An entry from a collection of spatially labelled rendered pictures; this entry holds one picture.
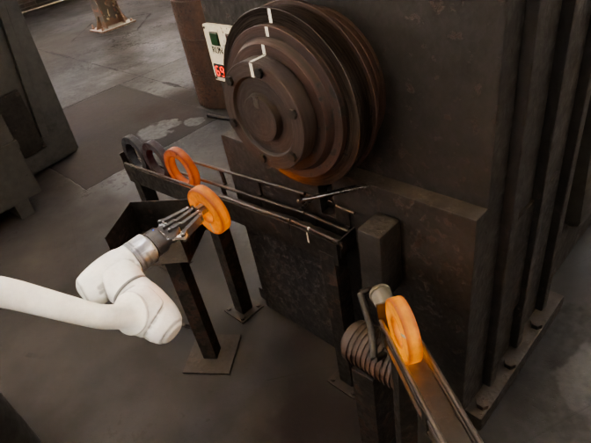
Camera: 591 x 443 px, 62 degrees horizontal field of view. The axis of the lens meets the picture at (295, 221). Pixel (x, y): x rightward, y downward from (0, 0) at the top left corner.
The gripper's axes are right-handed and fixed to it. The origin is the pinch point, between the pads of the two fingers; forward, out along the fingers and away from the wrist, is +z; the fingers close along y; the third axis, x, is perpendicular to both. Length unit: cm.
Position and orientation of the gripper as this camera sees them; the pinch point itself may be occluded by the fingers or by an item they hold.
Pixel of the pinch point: (207, 205)
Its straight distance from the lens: 146.6
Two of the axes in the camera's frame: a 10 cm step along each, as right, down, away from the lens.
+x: -1.9, -7.7, -6.1
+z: 6.7, -5.6, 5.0
